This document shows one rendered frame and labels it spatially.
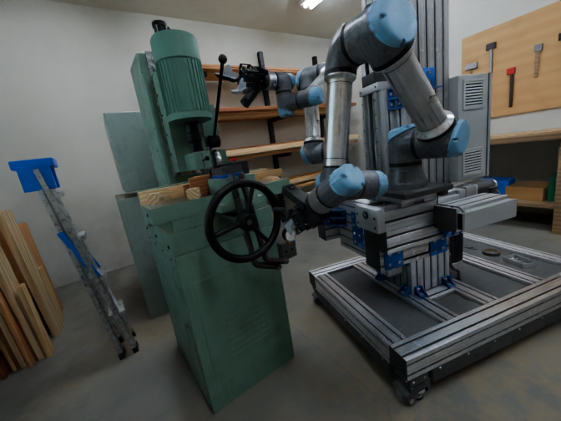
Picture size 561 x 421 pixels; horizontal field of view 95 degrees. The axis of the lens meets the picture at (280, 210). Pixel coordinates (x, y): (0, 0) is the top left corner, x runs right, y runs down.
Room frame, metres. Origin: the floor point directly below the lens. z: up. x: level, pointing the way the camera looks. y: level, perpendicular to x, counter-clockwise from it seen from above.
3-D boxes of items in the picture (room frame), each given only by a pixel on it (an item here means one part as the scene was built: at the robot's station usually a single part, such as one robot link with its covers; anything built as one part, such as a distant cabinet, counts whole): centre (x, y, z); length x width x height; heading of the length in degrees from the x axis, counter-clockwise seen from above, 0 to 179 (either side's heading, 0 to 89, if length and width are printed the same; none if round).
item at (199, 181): (1.09, 0.23, 0.94); 0.26 x 0.01 x 0.07; 124
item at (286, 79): (1.29, -0.10, 1.33); 0.11 x 0.08 x 0.09; 124
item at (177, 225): (1.09, 0.28, 0.82); 0.40 x 0.21 x 0.04; 124
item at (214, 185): (1.00, 0.17, 0.91); 0.15 x 0.14 x 0.09; 124
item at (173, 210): (1.07, 0.22, 0.87); 0.61 x 0.30 x 0.06; 124
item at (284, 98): (1.28, -0.11, 1.23); 0.11 x 0.08 x 0.11; 58
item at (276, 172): (1.21, 0.20, 0.92); 0.57 x 0.02 x 0.04; 124
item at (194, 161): (1.16, 0.32, 1.03); 0.14 x 0.07 x 0.09; 34
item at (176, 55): (1.14, 0.31, 1.35); 0.18 x 0.18 x 0.31
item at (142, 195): (1.18, 0.29, 0.92); 0.60 x 0.02 x 0.05; 124
